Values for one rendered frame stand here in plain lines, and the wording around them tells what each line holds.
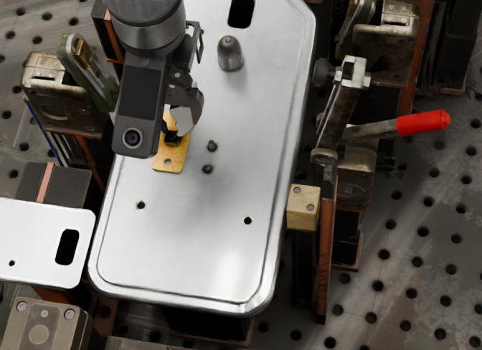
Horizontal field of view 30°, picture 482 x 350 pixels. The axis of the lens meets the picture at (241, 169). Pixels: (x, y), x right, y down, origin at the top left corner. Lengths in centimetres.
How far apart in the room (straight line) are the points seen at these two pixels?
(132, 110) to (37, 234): 23
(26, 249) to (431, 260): 61
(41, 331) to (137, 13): 36
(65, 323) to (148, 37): 32
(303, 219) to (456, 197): 45
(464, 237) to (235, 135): 44
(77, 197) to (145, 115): 22
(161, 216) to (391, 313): 42
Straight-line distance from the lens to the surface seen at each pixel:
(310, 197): 100
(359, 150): 104
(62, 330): 99
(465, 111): 149
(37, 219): 111
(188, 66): 98
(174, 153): 110
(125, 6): 86
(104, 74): 114
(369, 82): 91
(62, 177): 114
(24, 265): 109
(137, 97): 95
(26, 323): 100
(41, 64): 115
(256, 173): 109
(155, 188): 109
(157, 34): 89
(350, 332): 133
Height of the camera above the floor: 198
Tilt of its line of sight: 64 degrees down
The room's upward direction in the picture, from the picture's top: 8 degrees counter-clockwise
